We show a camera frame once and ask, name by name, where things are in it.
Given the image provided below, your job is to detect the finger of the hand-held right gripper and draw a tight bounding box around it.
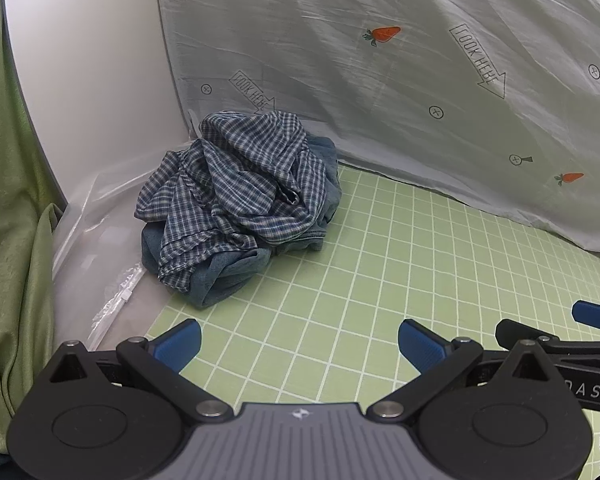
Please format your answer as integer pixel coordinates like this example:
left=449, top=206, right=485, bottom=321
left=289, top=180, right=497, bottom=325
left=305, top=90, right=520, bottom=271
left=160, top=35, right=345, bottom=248
left=495, top=319, right=600, bottom=361
left=571, top=301, right=600, bottom=334

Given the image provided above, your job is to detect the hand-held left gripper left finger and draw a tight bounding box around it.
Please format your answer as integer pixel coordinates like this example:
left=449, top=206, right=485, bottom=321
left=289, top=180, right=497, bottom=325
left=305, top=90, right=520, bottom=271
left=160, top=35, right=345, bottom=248
left=47, top=318, right=233, bottom=421

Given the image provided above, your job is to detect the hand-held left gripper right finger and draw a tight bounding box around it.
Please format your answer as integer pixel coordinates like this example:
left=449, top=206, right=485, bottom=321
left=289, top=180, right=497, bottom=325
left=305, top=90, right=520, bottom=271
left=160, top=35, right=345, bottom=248
left=366, top=319, right=569, bottom=421

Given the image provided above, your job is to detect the blue plaid shirt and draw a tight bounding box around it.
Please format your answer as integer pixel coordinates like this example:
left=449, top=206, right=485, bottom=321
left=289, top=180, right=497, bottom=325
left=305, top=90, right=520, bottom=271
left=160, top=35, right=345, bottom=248
left=135, top=111, right=329, bottom=293

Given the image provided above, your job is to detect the green grid cutting mat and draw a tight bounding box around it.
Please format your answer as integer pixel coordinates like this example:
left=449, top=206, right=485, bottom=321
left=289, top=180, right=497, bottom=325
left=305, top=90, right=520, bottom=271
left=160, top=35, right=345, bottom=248
left=145, top=162, right=600, bottom=427

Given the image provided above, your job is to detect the blue denim garment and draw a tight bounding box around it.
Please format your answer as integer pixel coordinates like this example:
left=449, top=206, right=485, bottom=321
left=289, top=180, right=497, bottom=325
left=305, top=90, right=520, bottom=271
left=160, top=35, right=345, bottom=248
left=141, top=132, right=344, bottom=309

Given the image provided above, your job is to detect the clear plastic bag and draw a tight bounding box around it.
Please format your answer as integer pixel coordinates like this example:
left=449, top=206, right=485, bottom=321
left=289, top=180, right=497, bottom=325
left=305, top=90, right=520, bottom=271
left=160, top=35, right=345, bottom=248
left=52, top=110, right=202, bottom=354

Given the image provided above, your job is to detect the green curtain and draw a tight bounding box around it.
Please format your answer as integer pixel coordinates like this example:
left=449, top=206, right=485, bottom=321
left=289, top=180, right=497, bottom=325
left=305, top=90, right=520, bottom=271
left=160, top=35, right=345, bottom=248
left=0, top=0, right=67, bottom=457

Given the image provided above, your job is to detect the white carrot print sheet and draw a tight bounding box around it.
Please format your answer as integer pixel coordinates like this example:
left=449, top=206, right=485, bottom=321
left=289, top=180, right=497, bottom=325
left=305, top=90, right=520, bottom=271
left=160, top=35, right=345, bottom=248
left=152, top=0, right=600, bottom=261

